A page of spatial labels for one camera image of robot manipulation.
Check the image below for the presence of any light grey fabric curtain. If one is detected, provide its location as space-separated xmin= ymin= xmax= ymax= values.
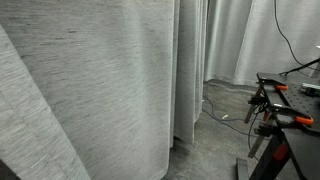
xmin=0 ymin=0 xmax=208 ymax=180

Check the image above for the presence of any grey background curtain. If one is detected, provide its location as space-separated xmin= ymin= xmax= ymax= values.
xmin=204 ymin=0 xmax=320 ymax=86

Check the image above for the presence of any orange clamp far back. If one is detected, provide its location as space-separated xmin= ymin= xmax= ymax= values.
xmin=276 ymin=85 xmax=288 ymax=91

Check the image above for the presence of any orange clamp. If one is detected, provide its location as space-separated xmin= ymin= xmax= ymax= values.
xmin=276 ymin=85 xmax=288 ymax=91
xmin=295 ymin=116 xmax=314 ymax=125

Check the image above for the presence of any black tripod leg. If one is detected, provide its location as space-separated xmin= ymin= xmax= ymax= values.
xmin=279 ymin=58 xmax=320 ymax=76

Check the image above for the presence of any black perforated work table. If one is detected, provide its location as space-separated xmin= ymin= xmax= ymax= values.
xmin=236 ymin=72 xmax=320 ymax=180

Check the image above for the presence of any orange clamp near front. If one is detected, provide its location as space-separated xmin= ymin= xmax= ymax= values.
xmin=295 ymin=116 xmax=314 ymax=125

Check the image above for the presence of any blue floor cable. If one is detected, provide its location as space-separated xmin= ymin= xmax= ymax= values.
xmin=201 ymin=95 xmax=260 ymax=138

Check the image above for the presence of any black cable under table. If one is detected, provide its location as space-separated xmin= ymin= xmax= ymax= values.
xmin=247 ymin=103 xmax=268 ymax=158

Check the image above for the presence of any black hanging cable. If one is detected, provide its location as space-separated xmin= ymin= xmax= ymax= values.
xmin=273 ymin=0 xmax=320 ymax=72

